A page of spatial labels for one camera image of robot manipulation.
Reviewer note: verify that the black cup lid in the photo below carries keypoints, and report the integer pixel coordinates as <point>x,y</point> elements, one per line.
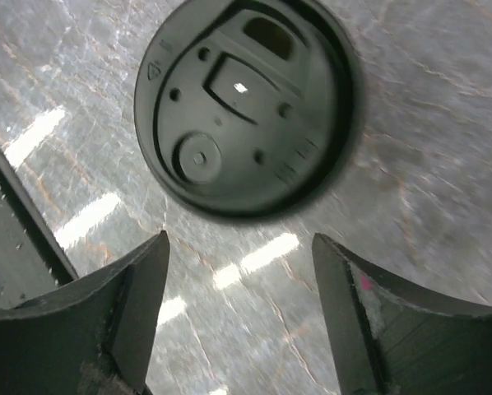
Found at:
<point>248,110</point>

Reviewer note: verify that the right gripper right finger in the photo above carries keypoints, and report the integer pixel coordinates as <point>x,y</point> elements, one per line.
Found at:
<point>389,335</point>

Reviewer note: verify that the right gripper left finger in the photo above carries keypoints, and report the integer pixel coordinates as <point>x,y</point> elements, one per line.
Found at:
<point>92,336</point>

